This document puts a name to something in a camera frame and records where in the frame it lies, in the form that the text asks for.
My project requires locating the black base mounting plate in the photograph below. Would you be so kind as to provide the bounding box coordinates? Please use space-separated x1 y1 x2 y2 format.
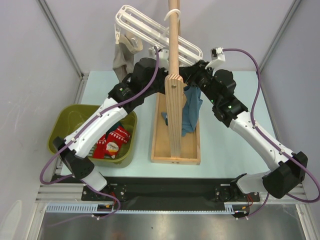
81 177 260 211

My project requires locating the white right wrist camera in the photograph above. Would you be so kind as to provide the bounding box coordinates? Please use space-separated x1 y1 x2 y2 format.
205 47 226 70

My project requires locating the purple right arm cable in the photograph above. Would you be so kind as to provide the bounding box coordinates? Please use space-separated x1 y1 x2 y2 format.
223 47 320 218

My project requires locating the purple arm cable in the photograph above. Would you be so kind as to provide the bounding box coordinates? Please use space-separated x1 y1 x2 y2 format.
223 47 320 218
39 45 161 185

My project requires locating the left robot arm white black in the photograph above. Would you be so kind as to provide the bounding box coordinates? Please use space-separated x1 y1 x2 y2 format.
53 56 166 200

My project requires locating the white slotted cable duct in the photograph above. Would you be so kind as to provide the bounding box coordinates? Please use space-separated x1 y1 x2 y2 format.
46 203 247 215

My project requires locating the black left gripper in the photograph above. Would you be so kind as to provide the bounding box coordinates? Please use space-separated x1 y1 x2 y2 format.
143 64 180 98

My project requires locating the wooden pole stand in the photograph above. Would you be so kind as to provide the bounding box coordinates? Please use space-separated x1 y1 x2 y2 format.
165 0 184 159

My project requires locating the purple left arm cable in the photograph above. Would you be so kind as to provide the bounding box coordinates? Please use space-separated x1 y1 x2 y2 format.
39 45 161 185

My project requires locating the red santa christmas sock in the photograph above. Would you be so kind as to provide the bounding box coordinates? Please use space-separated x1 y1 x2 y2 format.
103 125 131 159

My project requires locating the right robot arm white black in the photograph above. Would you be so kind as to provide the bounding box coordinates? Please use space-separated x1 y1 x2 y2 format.
179 60 308 201

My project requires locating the olive green plastic bin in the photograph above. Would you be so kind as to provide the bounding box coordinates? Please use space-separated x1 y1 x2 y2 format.
47 104 138 168

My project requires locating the grey beige sock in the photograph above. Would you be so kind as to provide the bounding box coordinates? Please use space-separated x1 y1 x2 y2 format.
112 31 143 82

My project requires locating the light blue sock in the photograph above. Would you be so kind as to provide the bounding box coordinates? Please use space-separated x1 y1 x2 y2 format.
181 86 203 137

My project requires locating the white plastic clip hanger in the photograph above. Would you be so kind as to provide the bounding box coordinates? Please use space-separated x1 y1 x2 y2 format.
114 5 203 66

